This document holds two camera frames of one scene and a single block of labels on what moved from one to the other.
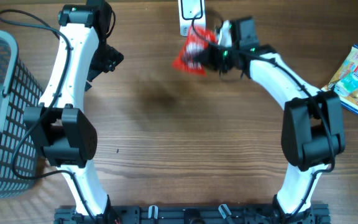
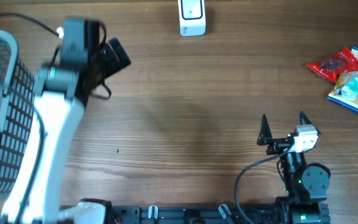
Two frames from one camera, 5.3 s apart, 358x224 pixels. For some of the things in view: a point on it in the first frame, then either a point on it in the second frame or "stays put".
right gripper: [209, 58] to [265, 138]
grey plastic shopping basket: [9, 146] stays put
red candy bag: [197, 38] to [331, 67]
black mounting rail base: [192, 214] stays put
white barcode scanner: [191, 12] stays put
